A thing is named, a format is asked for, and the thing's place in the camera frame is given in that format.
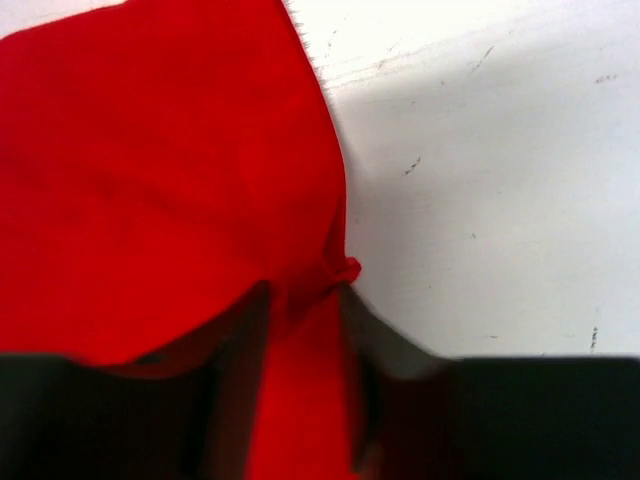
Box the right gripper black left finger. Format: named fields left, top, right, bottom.
left=1, top=282, right=270, bottom=479

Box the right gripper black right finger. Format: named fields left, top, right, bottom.
left=339, top=288, right=639, bottom=479

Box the red t-shirt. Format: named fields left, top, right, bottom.
left=1, top=1, right=360, bottom=479

